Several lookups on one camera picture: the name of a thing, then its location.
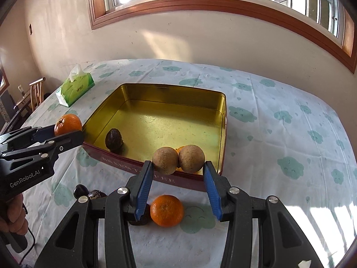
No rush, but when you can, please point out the large orange mandarin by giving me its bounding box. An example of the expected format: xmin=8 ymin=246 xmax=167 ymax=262
xmin=54 ymin=114 xmax=82 ymax=136

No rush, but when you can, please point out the dark plum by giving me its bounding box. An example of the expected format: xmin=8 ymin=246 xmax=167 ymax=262
xmin=73 ymin=184 xmax=89 ymax=200

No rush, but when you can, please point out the dark wrinkled fruit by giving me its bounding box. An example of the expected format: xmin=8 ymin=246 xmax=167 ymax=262
xmin=88 ymin=189 xmax=107 ymax=200
xmin=105 ymin=128 xmax=123 ymax=151

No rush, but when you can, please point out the small orange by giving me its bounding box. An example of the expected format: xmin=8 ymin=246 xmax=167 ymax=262
xmin=150 ymin=195 xmax=185 ymax=228

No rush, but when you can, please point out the brown longan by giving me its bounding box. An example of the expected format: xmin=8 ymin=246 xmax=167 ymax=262
xmin=177 ymin=144 xmax=205 ymax=174
xmin=152 ymin=147 xmax=179 ymax=175

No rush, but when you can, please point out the large dark purple fruit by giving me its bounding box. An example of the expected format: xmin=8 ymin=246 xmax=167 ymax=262
xmin=129 ymin=204 xmax=152 ymax=226

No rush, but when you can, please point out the person left hand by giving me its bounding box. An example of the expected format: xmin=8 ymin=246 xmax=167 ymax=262
xmin=1 ymin=194 xmax=28 ymax=235

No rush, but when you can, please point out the wooden chair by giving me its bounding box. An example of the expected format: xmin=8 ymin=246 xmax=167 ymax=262
xmin=13 ymin=77 xmax=46 ymax=113

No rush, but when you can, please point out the green tissue box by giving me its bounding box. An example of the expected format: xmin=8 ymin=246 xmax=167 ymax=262
xmin=56 ymin=64 xmax=95 ymax=107

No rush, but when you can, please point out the cloud print tablecloth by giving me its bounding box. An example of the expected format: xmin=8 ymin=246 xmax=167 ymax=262
xmin=23 ymin=59 xmax=356 ymax=267

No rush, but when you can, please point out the red gold toffee tin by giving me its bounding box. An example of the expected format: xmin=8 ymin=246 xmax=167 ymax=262
xmin=83 ymin=83 xmax=227 ymax=175

